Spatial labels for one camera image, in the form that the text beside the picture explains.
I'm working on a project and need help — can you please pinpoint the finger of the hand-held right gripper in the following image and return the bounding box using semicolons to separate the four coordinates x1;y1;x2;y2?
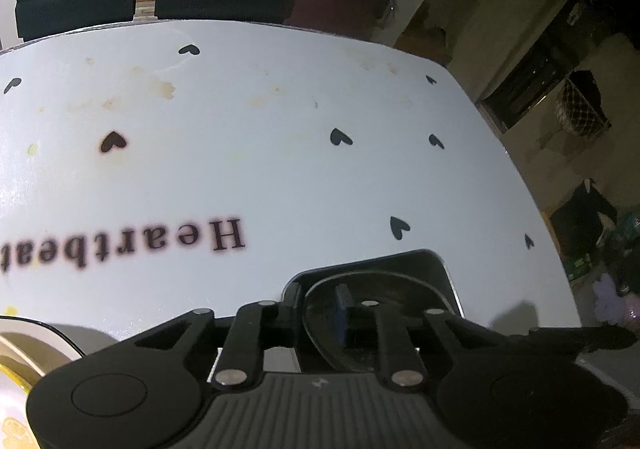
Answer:
529;325;632;356

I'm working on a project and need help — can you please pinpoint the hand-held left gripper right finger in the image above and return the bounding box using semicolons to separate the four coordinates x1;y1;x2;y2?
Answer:
335;284;516;390

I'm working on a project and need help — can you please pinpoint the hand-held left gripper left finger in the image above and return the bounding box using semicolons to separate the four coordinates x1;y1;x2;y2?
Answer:
132;300;301;387

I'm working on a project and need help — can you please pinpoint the dark netted basket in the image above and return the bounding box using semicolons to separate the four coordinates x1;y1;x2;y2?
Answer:
555;70;612;137

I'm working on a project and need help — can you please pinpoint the dark cloth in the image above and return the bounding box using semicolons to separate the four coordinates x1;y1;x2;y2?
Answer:
550;179;619;250

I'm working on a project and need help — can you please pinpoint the black heart-shaped bowl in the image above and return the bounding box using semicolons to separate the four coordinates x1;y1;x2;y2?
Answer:
302;271;453;372

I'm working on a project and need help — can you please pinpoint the white floral bowl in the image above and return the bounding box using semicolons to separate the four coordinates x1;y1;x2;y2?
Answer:
0;333;53;449

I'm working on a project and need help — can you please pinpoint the large square steel container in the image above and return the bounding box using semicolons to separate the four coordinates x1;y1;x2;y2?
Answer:
281;249;466;375

